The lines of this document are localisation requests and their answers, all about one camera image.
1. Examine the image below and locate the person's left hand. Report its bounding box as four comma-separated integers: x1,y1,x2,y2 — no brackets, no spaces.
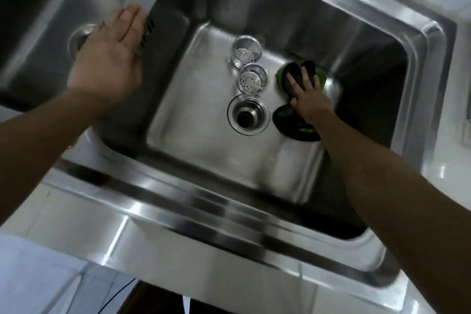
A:
67,3,149,105

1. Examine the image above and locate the person's right hand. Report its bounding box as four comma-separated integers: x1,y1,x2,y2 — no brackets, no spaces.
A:
285,66,333,125

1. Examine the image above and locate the dark green scouring cloth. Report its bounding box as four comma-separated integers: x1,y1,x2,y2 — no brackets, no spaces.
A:
272,60,328,142

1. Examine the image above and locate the person's left forearm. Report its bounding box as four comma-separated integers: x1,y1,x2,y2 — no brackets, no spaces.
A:
0,86,111,227

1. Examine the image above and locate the person's right forearm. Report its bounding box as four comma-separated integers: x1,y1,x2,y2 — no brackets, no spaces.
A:
312,113,471,314

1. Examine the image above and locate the round steel sink drain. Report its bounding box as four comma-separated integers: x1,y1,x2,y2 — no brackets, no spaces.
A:
226,94,272,136
67,23,96,61

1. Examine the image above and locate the steel sink strainer basket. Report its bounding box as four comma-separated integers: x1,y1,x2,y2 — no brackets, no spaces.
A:
238,63,271,95
231,35,263,69

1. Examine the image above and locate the stainless steel double sink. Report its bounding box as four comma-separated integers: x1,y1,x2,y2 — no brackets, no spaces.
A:
0,0,458,312

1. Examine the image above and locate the thin black cable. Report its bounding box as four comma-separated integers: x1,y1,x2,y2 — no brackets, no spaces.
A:
102,278,137,314

